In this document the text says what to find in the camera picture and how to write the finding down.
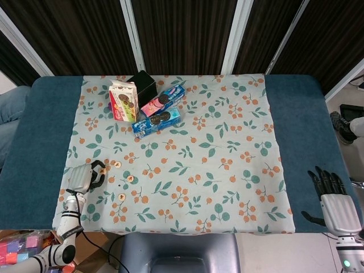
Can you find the small orange object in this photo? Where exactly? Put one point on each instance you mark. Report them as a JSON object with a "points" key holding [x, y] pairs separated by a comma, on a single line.
{"points": [[69, 268]]}

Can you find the grey robot torso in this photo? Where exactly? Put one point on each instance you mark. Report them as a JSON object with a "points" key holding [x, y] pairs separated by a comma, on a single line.
{"points": [[179, 250]]}

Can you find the teal velvet table cover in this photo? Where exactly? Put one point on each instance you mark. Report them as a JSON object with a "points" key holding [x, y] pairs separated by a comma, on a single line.
{"points": [[42, 128]]}

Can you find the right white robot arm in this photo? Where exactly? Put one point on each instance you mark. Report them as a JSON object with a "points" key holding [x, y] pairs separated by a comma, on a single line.
{"points": [[348, 253]]}

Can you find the dark sneaker shoe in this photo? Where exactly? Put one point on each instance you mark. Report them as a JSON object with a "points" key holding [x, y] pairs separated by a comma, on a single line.
{"points": [[342, 130]]}

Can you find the black open box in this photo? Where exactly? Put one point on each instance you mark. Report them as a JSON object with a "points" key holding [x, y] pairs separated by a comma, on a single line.
{"points": [[145, 85]]}

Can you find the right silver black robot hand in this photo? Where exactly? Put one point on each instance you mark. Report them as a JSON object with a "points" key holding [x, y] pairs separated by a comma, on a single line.
{"points": [[339, 210]]}

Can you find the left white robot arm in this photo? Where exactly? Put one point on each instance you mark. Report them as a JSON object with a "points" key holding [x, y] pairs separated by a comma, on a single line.
{"points": [[69, 219]]}

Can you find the black-lettered round chess piece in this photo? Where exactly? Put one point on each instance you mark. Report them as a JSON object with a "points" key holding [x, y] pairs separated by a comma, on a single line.
{"points": [[116, 164], [103, 170], [121, 196]]}

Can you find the brown cardboard box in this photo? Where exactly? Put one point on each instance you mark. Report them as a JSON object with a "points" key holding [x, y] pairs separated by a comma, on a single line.
{"points": [[88, 244]]}

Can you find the floral fruit print tablecloth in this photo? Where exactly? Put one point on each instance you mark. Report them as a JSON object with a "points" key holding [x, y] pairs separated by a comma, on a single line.
{"points": [[185, 170]]}

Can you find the white red cookie box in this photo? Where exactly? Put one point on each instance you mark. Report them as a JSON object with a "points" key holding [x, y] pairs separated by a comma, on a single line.
{"points": [[123, 102]]}

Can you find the dark folding screen panel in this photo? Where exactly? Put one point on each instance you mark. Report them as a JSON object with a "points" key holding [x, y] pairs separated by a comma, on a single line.
{"points": [[261, 34], [327, 42], [85, 37], [14, 62], [185, 37]]}

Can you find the black flat device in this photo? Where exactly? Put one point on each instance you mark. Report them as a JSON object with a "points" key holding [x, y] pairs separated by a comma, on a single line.
{"points": [[351, 111]]}

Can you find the bag of colourful blocks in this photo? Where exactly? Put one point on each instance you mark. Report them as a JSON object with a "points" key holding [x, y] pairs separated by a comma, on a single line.
{"points": [[25, 244]]}

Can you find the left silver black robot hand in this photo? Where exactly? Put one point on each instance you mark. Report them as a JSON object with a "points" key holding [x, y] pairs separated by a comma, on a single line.
{"points": [[81, 177]]}

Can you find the pink blue Oreo box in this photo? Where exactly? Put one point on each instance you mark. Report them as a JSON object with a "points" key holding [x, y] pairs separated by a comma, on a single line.
{"points": [[170, 95]]}

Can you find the light trouser leg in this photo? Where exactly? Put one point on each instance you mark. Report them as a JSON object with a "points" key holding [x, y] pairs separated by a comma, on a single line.
{"points": [[358, 126]]}

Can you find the person's blue jeans legs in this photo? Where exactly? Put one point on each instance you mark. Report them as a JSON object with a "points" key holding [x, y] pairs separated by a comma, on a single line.
{"points": [[11, 105]]}

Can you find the small purple object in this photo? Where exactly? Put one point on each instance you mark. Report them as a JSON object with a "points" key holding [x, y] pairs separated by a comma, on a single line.
{"points": [[109, 106]]}

